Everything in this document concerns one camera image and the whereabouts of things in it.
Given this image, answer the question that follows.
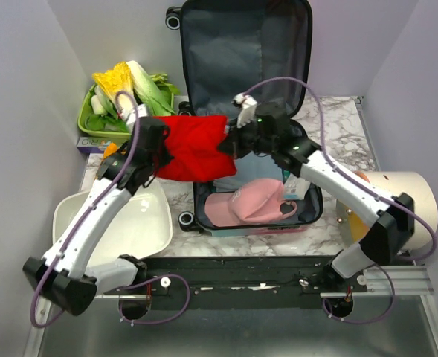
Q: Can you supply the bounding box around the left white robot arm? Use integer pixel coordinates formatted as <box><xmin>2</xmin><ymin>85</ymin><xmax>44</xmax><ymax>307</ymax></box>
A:
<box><xmin>22</xmin><ymin>117</ymin><xmax>173</xmax><ymax>316</ymax></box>

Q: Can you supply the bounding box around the white rectangular plastic tub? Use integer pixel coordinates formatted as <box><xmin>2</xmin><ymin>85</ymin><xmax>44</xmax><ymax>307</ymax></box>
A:
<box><xmin>52</xmin><ymin>180</ymin><xmax>173</xmax><ymax>267</ymax></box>

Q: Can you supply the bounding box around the pink and teal kids suitcase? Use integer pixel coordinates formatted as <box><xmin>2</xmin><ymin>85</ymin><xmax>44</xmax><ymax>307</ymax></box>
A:
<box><xmin>165</xmin><ymin>1</ymin><xmax>323</xmax><ymax>237</ymax></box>

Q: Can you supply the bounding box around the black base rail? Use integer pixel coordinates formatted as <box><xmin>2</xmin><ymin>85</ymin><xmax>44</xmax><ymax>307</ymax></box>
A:
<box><xmin>103</xmin><ymin>254</ymin><xmax>416</xmax><ymax>312</ymax></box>

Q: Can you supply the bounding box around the light blue denim garment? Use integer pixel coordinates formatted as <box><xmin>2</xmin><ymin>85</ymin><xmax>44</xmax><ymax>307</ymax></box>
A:
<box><xmin>213</xmin><ymin>152</ymin><xmax>283</xmax><ymax>192</ymax></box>

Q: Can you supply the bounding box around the orange snack bag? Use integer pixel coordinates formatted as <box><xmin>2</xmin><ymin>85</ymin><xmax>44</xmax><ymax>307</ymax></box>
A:
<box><xmin>101</xmin><ymin>142</ymin><xmax>119</xmax><ymax>162</ymax></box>

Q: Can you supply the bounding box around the cream cylindrical bucket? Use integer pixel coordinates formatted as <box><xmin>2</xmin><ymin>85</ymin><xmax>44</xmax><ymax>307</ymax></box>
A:
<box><xmin>335</xmin><ymin>170</ymin><xmax>438</xmax><ymax>261</ymax></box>

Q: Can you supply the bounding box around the clear packet of items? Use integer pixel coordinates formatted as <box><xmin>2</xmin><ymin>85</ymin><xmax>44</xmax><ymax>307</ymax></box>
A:
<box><xmin>283</xmin><ymin>174</ymin><xmax>310</xmax><ymax>201</ymax></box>

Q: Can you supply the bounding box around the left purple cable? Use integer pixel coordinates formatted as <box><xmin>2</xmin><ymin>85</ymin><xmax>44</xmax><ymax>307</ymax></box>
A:
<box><xmin>30</xmin><ymin>90</ymin><xmax>190</xmax><ymax>328</ymax></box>

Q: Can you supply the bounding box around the purple white box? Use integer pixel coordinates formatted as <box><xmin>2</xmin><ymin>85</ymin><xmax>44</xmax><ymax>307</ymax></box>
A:
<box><xmin>76</xmin><ymin>136</ymin><xmax>126</xmax><ymax>154</ymax></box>

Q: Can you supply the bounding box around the yellow napa cabbage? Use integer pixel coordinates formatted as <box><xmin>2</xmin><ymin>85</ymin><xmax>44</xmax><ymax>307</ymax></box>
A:
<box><xmin>92</xmin><ymin>62</ymin><xmax>137</xmax><ymax>119</ymax></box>

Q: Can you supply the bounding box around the aluminium frame rail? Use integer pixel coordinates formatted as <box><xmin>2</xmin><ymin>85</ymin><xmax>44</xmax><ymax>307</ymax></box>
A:
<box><xmin>25</xmin><ymin>257</ymin><xmax>438</xmax><ymax>356</ymax></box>

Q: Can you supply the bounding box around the green vegetable tray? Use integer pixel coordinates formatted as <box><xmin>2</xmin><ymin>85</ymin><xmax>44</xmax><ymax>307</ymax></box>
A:
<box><xmin>77</xmin><ymin>84</ymin><xmax>175</xmax><ymax>142</ymax></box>

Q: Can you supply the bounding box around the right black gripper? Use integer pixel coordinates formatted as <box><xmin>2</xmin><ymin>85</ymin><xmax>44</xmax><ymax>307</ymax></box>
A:
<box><xmin>216</xmin><ymin>117</ymin><xmax>274</xmax><ymax>161</ymax></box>

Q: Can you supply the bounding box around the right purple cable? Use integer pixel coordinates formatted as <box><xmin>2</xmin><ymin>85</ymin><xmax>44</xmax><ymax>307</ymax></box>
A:
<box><xmin>240</xmin><ymin>77</ymin><xmax>438</xmax><ymax>324</ymax></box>

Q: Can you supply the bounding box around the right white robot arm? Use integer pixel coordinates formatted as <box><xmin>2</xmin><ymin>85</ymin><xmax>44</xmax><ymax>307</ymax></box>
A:
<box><xmin>218</xmin><ymin>103</ymin><xmax>415</xmax><ymax>292</ymax></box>

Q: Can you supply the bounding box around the pink baseball cap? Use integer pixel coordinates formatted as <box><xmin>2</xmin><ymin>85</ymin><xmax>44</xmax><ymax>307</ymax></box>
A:
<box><xmin>204</xmin><ymin>178</ymin><xmax>297</xmax><ymax>228</ymax></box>

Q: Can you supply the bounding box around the red garment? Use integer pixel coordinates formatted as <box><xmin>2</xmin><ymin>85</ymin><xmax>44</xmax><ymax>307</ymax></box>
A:
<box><xmin>157</xmin><ymin>115</ymin><xmax>236</xmax><ymax>183</ymax></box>

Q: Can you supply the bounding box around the white green bok choy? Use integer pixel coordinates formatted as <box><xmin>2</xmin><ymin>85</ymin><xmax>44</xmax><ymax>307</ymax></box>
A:
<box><xmin>126</xmin><ymin>60</ymin><xmax>180</xmax><ymax>116</ymax></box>

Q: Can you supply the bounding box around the purple cable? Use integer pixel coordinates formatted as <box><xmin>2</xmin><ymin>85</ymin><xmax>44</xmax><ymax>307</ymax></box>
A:
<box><xmin>30</xmin><ymin>90</ymin><xmax>190</xmax><ymax>328</ymax></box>
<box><xmin>240</xmin><ymin>77</ymin><xmax>438</xmax><ymax>324</ymax></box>

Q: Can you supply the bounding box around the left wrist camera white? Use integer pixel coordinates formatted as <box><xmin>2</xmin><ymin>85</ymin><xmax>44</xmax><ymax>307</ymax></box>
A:
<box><xmin>121</xmin><ymin>104</ymin><xmax>149</xmax><ymax>132</ymax></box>

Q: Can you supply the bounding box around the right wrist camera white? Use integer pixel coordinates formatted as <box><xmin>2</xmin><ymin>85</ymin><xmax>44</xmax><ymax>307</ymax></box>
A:
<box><xmin>233</xmin><ymin>93</ymin><xmax>258</xmax><ymax>128</ymax></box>

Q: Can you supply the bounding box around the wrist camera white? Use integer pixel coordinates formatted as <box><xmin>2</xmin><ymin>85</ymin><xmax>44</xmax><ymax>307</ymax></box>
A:
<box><xmin>233</xmin><ymin>93</ymin><xmax>258</xmax><ymax>128</ymax></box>
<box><xmin>121</xmin><ymin>104</ymin><xmax>149</xmax><ymax>132</ymax></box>

